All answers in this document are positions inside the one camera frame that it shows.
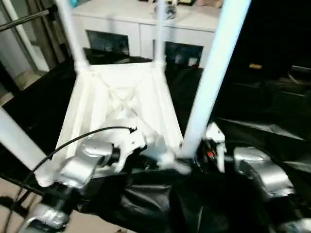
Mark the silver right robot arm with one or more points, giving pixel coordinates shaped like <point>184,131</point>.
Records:
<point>262,170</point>

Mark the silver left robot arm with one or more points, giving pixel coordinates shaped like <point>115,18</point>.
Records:
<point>82,165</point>

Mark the small bottle with white label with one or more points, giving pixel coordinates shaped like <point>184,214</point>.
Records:
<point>192,60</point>
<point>178,58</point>

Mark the white cabinet with glass doors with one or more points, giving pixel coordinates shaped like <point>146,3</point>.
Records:
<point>121,24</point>

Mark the black backdrop cloth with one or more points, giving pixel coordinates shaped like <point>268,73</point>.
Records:
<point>279,29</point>

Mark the grey curtain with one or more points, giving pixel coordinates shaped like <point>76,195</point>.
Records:
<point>48,31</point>

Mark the white upright pipe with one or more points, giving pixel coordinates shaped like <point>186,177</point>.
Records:
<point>29,36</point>

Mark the grey metal rod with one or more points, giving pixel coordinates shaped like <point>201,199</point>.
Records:
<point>22,20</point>

